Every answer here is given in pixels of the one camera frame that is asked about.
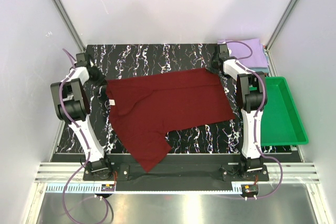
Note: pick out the right aluminium frame post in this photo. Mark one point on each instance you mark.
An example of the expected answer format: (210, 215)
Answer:
(280, 25)

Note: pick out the aluminium frame post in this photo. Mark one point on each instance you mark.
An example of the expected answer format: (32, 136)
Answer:
(69, 24)
(280, 25)

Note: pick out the folded lavender t shirt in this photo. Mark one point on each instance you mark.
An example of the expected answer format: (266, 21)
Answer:
(250, 52)

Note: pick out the dark red t shirt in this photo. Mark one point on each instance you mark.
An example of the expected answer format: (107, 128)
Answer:
(144, 109)

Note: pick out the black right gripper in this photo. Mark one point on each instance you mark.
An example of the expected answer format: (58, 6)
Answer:
(211, 69)

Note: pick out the left aluminium frame post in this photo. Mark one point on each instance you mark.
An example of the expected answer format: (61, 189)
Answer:
(69, 24)

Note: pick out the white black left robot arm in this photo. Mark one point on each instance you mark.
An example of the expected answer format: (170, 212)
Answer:
(73, 108)

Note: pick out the white slotted cable duct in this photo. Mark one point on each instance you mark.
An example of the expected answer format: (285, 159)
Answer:
(101, 188)

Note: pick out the aluminium front rail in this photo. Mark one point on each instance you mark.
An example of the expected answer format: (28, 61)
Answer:
(291, 173)

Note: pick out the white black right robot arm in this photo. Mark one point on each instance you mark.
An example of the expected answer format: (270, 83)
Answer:
(251, 98)

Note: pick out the green plastic tray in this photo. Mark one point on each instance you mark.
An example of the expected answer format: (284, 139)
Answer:
(281, 123)

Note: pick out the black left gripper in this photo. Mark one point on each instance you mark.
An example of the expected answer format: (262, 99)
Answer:
(101, 81)

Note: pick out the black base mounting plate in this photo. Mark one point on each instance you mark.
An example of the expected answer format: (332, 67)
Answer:
(189, 170)

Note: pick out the folded grey blue t shirt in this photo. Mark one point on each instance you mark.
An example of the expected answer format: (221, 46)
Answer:
(265, 70)

